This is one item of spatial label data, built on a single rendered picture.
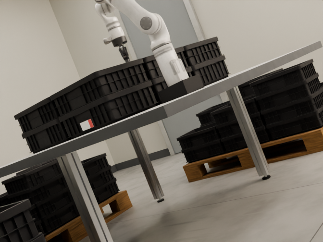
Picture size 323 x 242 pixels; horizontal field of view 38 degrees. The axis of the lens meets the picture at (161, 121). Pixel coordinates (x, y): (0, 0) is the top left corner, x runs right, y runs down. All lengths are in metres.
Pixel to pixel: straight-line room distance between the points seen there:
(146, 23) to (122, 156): 4.79
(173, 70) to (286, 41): 3.21
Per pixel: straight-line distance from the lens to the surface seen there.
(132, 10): 2.07
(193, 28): 5.57
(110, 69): 2.05
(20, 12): 6.69
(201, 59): 2.49
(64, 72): 6.72
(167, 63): 2.02
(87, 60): 6.70
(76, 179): 1.88
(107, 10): 2.44
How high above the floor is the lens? 0.72
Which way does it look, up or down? 2 degrees down
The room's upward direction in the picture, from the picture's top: 22 degrees counter-clockwise
